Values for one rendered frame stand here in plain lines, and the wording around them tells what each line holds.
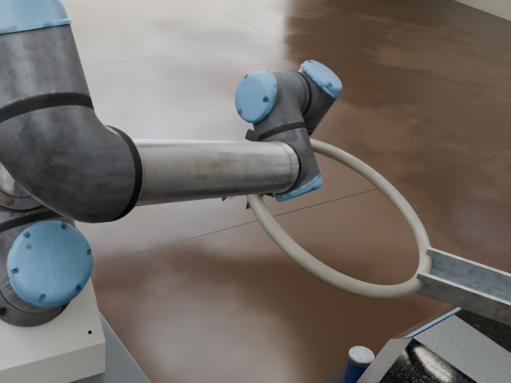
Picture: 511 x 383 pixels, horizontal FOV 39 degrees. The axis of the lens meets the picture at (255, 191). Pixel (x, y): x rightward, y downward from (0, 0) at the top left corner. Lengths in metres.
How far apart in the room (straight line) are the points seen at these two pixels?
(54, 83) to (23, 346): 0.88
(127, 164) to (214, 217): 3.03
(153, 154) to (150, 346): 2.16
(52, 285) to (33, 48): 0.62
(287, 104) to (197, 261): 2.28
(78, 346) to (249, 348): 1.52
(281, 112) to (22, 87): 0.58
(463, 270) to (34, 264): 0.93
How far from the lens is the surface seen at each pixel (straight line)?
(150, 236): 3.65
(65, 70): 0.80
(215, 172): 0.99
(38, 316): 1.52
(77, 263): 1.34
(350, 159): 1.81
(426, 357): 1.88
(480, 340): 1.97
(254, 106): 1.26
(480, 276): 1.69
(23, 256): 1.32
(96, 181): 0.79
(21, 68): 0.79
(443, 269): 1.70
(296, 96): 1.29
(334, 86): 1.35
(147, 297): 3.25
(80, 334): 1.60
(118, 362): 1.69
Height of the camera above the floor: 2.01
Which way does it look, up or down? 29 degrees down
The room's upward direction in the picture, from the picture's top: 8 degrees clockwise
